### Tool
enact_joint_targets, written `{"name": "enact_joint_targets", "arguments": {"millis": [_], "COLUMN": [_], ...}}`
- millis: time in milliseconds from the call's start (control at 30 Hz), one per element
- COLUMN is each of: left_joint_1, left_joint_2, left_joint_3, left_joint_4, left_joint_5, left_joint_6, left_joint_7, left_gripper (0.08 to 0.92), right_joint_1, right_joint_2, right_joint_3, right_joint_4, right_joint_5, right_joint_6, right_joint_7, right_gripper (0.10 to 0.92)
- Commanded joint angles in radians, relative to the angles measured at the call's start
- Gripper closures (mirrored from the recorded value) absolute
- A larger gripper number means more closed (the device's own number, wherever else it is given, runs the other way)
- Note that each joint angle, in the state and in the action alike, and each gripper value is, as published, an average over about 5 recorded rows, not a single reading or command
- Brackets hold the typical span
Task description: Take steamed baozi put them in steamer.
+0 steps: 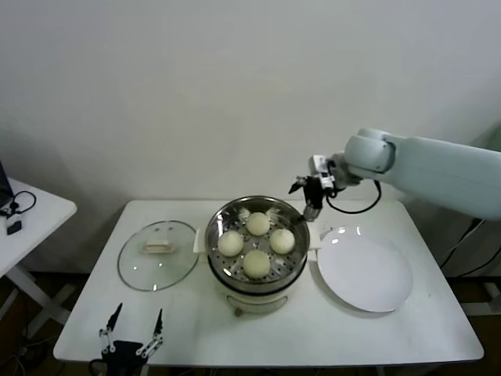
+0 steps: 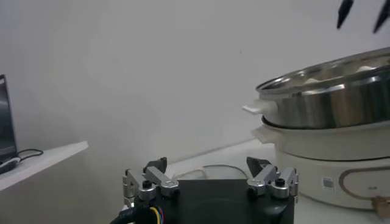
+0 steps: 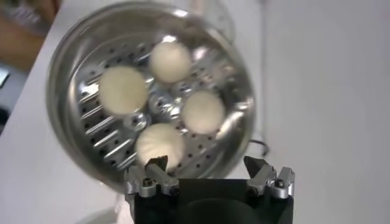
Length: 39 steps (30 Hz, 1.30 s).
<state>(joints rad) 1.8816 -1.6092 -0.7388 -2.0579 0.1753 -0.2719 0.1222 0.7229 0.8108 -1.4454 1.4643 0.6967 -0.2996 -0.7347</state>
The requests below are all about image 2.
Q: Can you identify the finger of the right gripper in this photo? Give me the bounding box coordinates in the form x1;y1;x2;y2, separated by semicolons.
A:
336;0;355;30
373;0;390;34

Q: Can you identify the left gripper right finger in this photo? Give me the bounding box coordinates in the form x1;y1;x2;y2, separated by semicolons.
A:
246;156;299;199

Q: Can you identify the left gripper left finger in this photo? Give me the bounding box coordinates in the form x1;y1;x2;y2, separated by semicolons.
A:
122;156;181;200

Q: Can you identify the stainless steel steamer basket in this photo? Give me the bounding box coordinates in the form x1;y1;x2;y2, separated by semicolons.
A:
242;47;390;130

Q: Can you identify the cream electric cooker base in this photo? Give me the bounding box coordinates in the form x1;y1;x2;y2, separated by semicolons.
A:
251;121;390;219

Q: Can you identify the glass pot lid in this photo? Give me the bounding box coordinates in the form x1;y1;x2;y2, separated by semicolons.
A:
173;164;249;180

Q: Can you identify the white folding side table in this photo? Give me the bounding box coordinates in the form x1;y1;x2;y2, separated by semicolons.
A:
0;140;89;192

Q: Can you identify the coloured wire bundle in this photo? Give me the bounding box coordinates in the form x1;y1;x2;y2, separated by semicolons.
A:
148;206;165;224

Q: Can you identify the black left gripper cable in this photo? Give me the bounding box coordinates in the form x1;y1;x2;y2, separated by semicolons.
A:
109;208;138;224

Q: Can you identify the black looped cable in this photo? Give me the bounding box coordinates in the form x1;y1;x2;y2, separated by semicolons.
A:
16;148;44;162

